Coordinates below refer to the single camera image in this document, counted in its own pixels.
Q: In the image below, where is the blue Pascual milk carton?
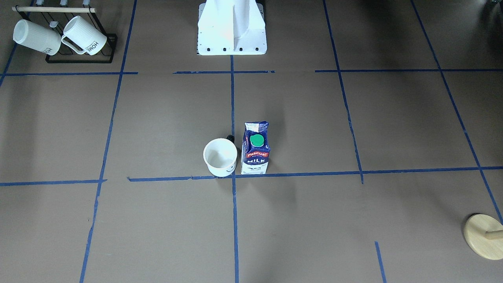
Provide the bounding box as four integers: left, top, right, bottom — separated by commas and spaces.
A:
240, 121, 271, 175

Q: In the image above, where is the white ribbed HOME cup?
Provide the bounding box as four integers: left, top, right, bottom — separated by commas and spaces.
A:
61, 16, 107, 55

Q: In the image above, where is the wooden mug tree stand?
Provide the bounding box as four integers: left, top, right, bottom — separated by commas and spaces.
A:
463, 214, 503, 260

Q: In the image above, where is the white smiley face mug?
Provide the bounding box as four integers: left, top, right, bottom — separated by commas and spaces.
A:
203, 135, 238, 178

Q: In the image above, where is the black wire cup rack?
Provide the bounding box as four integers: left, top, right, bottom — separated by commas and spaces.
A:
11, 0, 118, 63

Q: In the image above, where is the white camera pole base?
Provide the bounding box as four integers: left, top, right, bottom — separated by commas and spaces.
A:
196, 0, 268, 56

